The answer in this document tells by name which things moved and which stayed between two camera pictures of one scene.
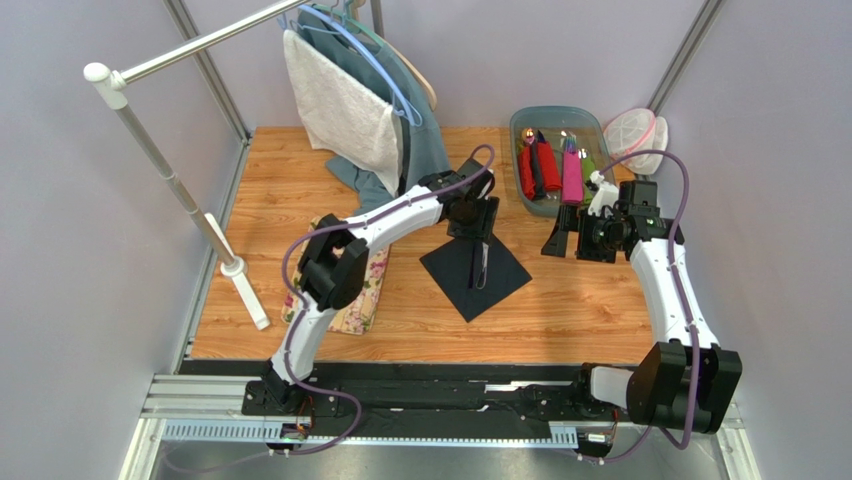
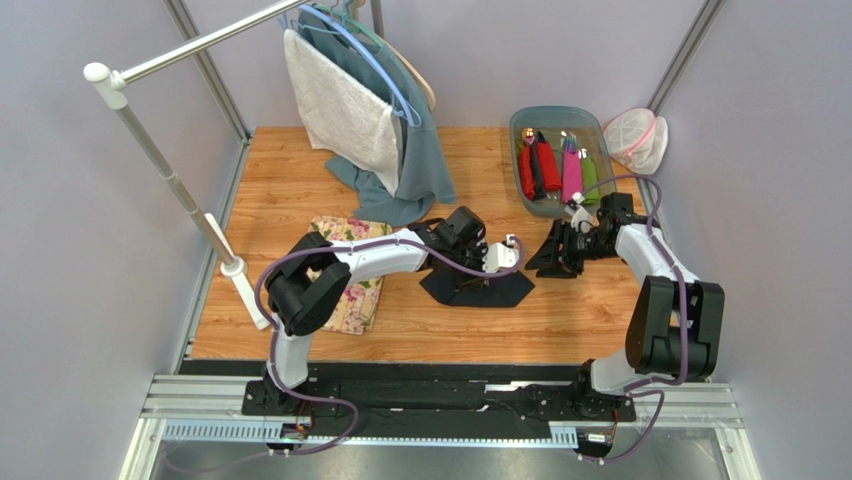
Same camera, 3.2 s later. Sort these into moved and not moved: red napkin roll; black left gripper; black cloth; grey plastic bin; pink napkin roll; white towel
Moved: black left gripper; black cloth
Not moved: red napkin roll; pink napkin roll; white towel; grey plastic bin
